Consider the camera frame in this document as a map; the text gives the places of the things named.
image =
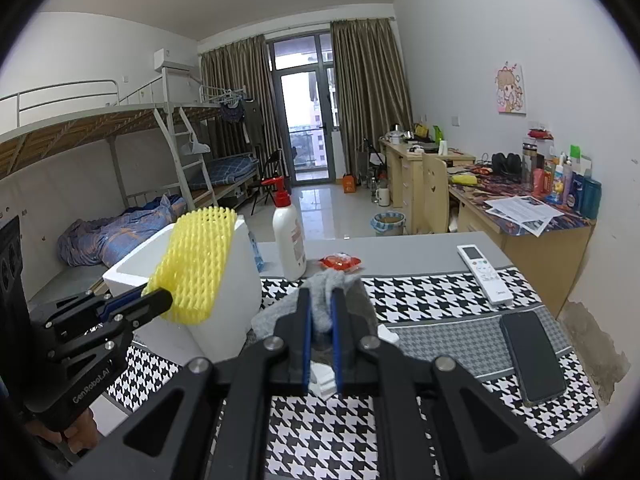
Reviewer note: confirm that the white foam box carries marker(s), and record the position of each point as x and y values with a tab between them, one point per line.
225	310

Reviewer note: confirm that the white rice cooker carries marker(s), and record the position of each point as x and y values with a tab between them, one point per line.
396	135

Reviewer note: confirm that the cartoon wall poster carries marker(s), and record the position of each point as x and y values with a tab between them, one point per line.
511	89

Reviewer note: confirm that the black folding chair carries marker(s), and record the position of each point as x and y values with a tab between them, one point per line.
267	180

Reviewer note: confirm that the folding trolley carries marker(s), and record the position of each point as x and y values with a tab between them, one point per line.
370	160

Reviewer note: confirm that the printed paper sheets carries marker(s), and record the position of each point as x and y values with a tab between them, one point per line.
525	212

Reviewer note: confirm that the wooden chair with smile cutout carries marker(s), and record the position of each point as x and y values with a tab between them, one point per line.
435	195

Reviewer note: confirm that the wooden desk with patterned cover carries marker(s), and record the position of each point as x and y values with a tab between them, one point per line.
530	265

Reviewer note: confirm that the red snack packet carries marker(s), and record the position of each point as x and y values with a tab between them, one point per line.
341	263

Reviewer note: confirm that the yellow foam net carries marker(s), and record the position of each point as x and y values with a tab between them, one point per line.
197	260

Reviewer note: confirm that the white remote control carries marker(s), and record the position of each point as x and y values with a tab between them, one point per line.
484	272

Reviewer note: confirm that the trash bin with blue liner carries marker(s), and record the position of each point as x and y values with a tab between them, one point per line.
387	225

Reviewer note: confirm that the white lotion bottle red pump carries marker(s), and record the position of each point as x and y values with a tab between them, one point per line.
290	240

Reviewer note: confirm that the blue plaid blanket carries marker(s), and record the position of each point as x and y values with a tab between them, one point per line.
120	232

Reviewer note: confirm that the orange box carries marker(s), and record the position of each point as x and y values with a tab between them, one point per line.
349	185

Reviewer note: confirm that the tissue pack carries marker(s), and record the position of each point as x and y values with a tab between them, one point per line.
257	257

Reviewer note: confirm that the dark hanging clothes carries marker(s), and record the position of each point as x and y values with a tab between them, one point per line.
240	120

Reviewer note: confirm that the blue plaid bedding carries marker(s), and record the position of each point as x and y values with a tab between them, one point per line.
232	170

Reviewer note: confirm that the brown curtain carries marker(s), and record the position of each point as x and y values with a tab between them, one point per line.
370	95
235	110

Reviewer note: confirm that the white foam piece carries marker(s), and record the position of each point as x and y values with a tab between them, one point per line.
388	334
322	380

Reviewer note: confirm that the black smartphone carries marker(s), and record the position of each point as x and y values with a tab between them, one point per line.
532	357

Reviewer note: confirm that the grey metal bunk bed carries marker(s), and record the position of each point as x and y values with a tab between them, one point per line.
220	105
75	132

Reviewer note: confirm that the plain wooden desk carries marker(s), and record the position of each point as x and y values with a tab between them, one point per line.
400	175

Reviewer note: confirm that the white kettle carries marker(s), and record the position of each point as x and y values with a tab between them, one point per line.
383	197

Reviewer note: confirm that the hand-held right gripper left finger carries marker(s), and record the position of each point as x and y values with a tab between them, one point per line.
307	345

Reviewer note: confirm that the white air conditioner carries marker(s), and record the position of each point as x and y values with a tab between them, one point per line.
172	60

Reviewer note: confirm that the person's left hand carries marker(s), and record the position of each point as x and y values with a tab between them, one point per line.
81	435

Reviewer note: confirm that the green bottle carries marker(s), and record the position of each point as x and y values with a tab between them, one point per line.
438	135

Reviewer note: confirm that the glass balcony door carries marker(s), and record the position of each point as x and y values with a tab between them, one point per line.
305	110

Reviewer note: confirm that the houndstooth table mat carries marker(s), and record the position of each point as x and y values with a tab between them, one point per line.
450	320

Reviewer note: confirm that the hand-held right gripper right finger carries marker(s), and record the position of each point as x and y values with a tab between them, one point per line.
337	345

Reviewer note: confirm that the yellow pouch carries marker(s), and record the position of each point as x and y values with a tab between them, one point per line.
464	179

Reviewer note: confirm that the grey knit cloth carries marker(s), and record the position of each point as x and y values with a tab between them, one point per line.
322	310

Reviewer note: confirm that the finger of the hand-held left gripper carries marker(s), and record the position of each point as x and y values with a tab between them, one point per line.
150	302
106	306

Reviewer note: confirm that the white clothes hanger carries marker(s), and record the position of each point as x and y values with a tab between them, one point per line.
197	147

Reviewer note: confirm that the cluster of toiletry bottles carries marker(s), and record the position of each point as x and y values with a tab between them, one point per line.
565	185

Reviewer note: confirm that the black headphones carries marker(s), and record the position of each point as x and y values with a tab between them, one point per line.
506	164

